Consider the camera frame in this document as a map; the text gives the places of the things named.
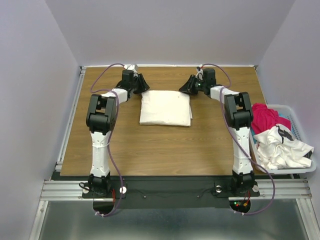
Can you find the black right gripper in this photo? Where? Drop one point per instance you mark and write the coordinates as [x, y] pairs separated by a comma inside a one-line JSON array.
[[188, 87]]

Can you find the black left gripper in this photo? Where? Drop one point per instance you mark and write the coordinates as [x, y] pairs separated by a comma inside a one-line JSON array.
[[143, 86]]

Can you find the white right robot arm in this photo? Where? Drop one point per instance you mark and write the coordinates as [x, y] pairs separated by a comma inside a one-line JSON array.
[[237, 115]]

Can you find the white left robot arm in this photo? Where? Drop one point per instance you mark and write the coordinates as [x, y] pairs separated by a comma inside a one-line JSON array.
[[101, 120]]

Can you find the red t shirt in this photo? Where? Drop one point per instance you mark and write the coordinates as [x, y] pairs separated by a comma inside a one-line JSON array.
[[265, 118]]

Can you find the white printed t shirt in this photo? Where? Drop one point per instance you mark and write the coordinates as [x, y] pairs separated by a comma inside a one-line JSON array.
[[277, 148]]

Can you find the white plastic laundry basket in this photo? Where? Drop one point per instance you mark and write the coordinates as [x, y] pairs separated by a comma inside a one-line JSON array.
[[296, 131]]

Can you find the electronics board with leds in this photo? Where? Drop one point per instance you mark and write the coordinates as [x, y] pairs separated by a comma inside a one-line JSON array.
[[240, 204]]

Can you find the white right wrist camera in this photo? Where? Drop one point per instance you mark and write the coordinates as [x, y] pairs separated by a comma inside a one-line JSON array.
[[199, 74]]

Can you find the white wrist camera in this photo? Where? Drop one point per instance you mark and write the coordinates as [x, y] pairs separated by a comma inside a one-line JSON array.
[[199, 74], [131, 67]]

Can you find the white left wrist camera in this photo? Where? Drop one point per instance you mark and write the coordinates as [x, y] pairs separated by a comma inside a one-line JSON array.
[[131, 67]]

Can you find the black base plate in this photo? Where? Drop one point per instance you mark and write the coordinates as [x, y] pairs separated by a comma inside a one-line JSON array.
[[162, 192]]

